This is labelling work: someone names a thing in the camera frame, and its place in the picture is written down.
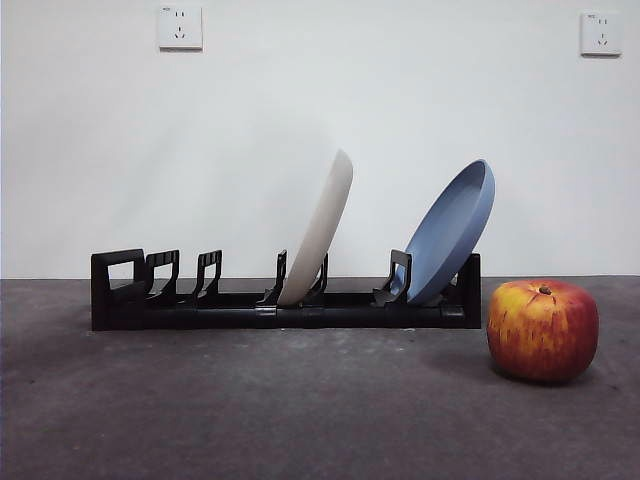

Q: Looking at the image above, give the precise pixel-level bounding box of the red yellow apple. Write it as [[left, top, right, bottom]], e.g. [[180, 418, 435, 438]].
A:
[[486, 279, 600, 385]]

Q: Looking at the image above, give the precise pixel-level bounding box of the cream plate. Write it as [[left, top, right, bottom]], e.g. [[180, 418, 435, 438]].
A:
[[276, 148, 355, 307]]

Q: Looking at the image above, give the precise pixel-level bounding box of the black plate rack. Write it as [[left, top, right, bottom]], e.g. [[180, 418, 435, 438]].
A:
[[90, 248, 482, 332]]

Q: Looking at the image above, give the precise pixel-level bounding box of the blue plate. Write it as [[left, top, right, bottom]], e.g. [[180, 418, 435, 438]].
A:
[[402, 158, 497, 305]]

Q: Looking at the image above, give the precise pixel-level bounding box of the white wall socket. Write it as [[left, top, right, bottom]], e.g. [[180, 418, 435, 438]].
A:
[[579, 11, 625, 58], [159, 4, 204, 51]]

